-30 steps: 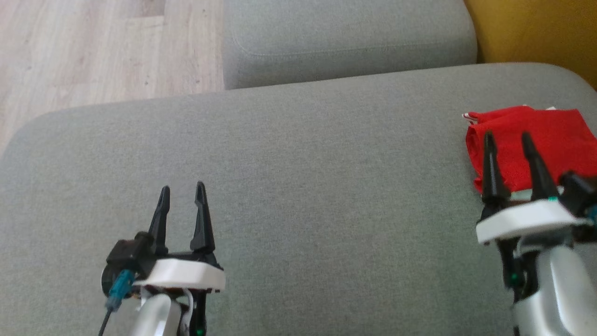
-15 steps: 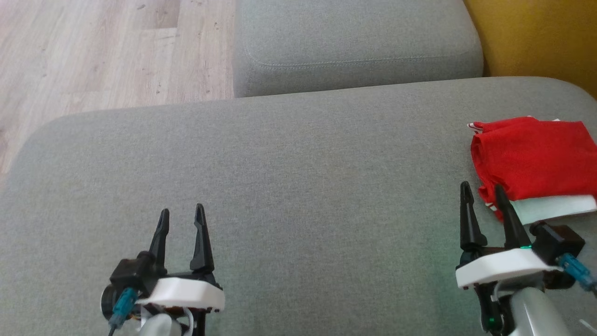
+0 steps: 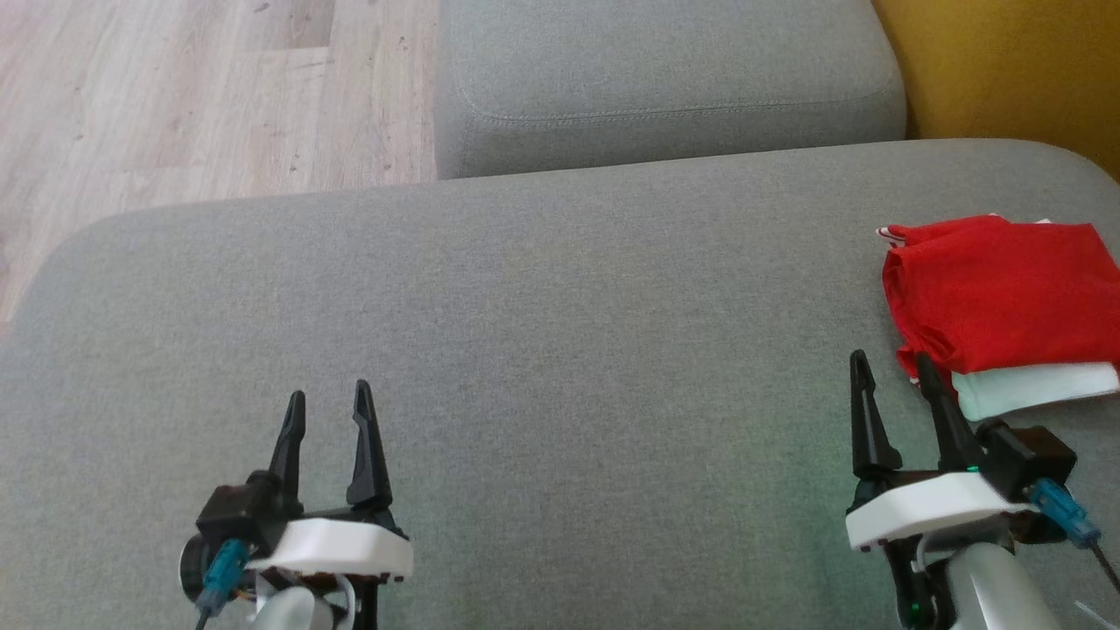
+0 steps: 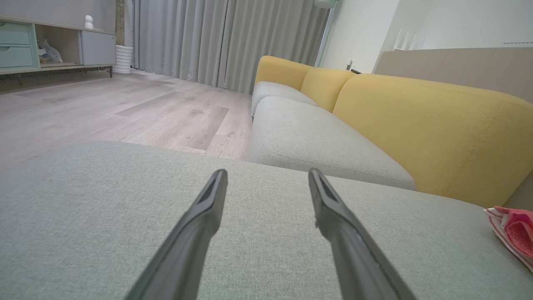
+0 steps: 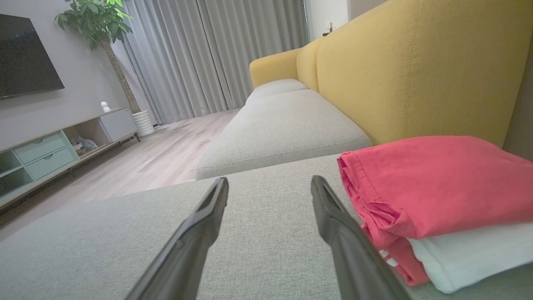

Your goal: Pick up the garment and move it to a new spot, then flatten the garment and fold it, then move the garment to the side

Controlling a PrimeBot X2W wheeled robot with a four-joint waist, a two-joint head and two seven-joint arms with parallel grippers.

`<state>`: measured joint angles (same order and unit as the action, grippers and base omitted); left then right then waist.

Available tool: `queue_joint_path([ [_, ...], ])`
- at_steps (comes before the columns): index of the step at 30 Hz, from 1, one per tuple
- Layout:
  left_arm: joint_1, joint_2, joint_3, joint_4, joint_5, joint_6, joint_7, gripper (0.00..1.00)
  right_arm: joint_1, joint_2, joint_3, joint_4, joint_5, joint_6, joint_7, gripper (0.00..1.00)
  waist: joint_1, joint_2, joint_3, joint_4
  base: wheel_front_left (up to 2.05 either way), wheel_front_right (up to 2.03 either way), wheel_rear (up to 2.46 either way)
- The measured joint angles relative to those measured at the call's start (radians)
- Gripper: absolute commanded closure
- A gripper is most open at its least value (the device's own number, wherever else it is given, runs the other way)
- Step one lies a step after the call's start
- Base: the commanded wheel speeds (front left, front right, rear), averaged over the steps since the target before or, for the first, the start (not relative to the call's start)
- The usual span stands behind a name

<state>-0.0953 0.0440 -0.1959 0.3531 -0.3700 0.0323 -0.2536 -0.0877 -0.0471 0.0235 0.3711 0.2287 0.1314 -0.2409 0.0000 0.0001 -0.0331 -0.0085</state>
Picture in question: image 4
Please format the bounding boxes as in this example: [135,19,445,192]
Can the large grey sofa chaise seat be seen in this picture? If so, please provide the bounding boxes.
[0,140,533,300]

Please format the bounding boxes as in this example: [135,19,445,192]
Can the low TV cabinet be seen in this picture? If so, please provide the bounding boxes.
[0,15,117,79]

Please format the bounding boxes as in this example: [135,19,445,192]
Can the yellow sofa backrest cushion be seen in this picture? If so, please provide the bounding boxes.
[300,67,356,113]
[254,55,315,91]

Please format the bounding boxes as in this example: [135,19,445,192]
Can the clutter on cabinet shelf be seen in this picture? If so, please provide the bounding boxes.
[37,39,64,64]

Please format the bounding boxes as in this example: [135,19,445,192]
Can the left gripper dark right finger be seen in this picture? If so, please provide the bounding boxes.
[309,169,417,300]

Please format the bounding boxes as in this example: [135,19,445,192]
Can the grey pleated curtains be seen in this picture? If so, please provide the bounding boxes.
[132,0,332,95]

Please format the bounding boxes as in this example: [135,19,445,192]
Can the mint green cabinet drawer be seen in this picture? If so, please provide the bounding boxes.
[0,46,35,69]
[0,22,32,45]

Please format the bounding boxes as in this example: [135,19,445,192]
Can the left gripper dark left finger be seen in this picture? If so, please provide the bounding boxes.
[125,170,228,300]

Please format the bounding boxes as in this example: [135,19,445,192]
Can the white upright boards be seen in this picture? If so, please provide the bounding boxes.
[393,28,418,51]

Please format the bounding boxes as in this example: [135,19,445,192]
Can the wide yellow sofa backrest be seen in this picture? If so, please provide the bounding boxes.
[332,74,533,209]

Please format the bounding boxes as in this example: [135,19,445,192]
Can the beige counter panel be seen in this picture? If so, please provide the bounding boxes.
[372,47,533,104]

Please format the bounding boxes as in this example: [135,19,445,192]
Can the red jersey with number print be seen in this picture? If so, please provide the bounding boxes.
[483,206,533,273]

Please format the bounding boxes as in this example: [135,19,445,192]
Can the white ribbed plant pot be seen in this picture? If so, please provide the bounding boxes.
[113,45,134,75]

